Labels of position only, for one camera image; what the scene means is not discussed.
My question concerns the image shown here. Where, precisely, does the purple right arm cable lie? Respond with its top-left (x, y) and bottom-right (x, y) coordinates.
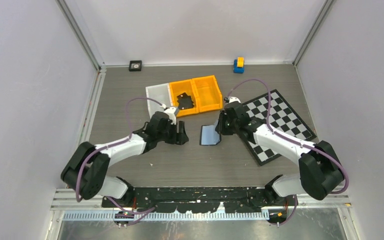
top-left (226, 78), bottom-right (350, 227)

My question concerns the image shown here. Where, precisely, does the black white checkerboard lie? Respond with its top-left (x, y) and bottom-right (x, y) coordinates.
top-left (243, 89), bottom-right (317, 166)

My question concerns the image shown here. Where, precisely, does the orange plastic bin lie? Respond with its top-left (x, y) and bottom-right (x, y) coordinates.
top-left (169, 79), bottom-right (199, 117)
top-left (192, 75), bottom-right (223, 113)

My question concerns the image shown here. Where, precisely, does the small black square box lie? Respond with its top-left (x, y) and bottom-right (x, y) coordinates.
top-left (128, 60), bottom-right (143, 72)

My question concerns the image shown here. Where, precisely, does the orange plastic bin right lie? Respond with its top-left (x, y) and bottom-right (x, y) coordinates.
top-left (192, 75), bottom-right (223, 113)

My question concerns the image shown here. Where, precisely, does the aluminium frame rail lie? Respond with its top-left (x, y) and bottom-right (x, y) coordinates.
top-left (50, 186), bottom-right (352, 224)

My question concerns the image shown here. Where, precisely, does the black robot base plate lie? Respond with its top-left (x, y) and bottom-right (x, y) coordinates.
top-left (101, 186), bottom-right (298, 214)

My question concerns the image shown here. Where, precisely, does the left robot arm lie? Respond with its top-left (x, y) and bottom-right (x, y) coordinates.
top-left (60, 111), bottom-right (189, 207)

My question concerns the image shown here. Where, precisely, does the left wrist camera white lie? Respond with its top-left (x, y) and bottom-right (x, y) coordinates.
top-left (162, 104), bottom-right (179, 125)

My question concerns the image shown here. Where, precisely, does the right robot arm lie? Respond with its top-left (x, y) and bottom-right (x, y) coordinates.
top-left (215, 100), bottom-right (349, 205)

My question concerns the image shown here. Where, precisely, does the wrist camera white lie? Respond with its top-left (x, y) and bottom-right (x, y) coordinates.
top-left (224, 96), bottom-right (242, 104)
top-left (162, 104), bottom-right (179, 125)

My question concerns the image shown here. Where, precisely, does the blue toy car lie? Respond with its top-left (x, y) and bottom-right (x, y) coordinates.
top-left (233, 59), bottom-right (245, 74)

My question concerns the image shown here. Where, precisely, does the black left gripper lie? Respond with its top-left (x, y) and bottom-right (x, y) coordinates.
top-left (157, 120), bottom-right (189, 146)

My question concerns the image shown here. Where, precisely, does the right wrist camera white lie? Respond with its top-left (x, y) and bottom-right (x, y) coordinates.
top-left (224, 96), bottom-right (242, 104)

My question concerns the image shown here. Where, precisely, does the yellow toy block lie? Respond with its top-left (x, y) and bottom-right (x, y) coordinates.
top-left (237, 57), bottom-right (244, 68)

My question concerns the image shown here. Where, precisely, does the orange plastic bin left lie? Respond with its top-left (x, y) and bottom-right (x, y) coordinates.
top-left (169, 79), bottom-right (199, 117)

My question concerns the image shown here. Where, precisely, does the white plastic bin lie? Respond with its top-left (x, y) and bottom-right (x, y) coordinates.
top-left (145, 83), bottom-right (173, 118)

